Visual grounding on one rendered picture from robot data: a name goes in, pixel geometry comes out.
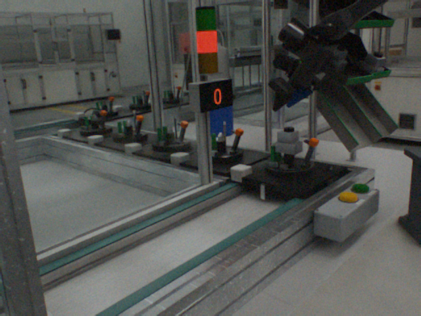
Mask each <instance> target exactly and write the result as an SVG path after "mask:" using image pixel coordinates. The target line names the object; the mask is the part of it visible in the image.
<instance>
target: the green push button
mask: <svg viewBox="0 0 421 316"><path fill-rule="evenodd" d="M352 191H355V192H360V193H364V192H369V191H370V187H369V186H368V185H365V184H355V185H352Z"/></svg>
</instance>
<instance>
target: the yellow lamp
mask: <svg viewBox="0 0 421 316"><path fill-rule="evenodd" d="M197 58H198V69H199V73H201V74H206V73H215V72H219V71H218V57H217V52H213V53H198V54H197Z"/></svg>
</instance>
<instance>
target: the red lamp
mask: <svg viewBox="0 0 421 316"><path fill-rule="evenodd" d="M196 35H197V52H198V53H213V52H217V41H216V31H206V32H196Z"/></svg>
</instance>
